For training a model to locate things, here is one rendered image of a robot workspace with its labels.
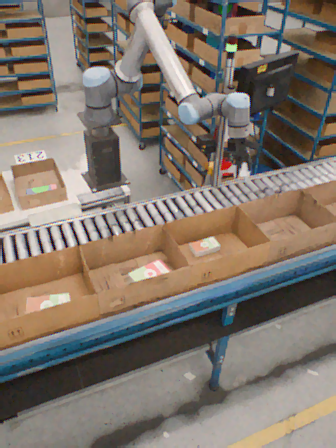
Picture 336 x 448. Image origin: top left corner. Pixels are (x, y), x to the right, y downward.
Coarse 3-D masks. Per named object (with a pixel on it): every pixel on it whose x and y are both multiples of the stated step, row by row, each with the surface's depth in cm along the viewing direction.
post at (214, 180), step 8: (232, 64) 204; (224, 72) 208; (232, 72) 207; (224, 80) 211; (232, 80) 210; (224, 88) 212; (224, 120) 225; (224, 128) 228; (224, 136) 231; (216, 152) 239; (216, 160) 241; (216, 168) 244; (208, 176) 251; (216, 176) 249; (208, 184) 255; (216, 184) 254
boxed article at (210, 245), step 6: (204, 240) 187; (210, 240) 187; (192, 246) 184; (198, 246) 184; (204, 246) 184; (210, 246) 184; (216, 246) 184; (192, 252) 185; (198, 252) 181; (204, 252) 183; (210, 252) 185
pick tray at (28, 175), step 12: (12, 168) 251; (24, 168) 255; (36, 168) 258; (48, 168) 262; (24, 180) 253; (36, 180) 253; (48, 180) 254; (60, 180) 252; (24, 192) 243; (48, 192) 230; (60, 192) 233; (24, 204) 228; (36, 204) 231; (48, 204) 235
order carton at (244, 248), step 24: (192, 216) 181; (216, 216) 187; (240, 216) 188; (192, 240) 191; (216, 240) 192; (240, 240) 193; (264, 240) 173; (192, 264) 157; (216, 264) 162; (240, 264) 169; (264, 264) 177; (192, 288) 166
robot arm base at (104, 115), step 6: (84, 108) 224; (90, 108) 220; (96, 108) 219; (102, 108) 220; (108, 108) 223; (84, 114) 225; (90, 114) 221; (96, 114) 221; (102, 114) 221; (108, 114) 223; (114, 114) 229; (84, 120) 226; (90, 120) 223; (96, 120) 222; (102, 120) 223; (108, 120) 224
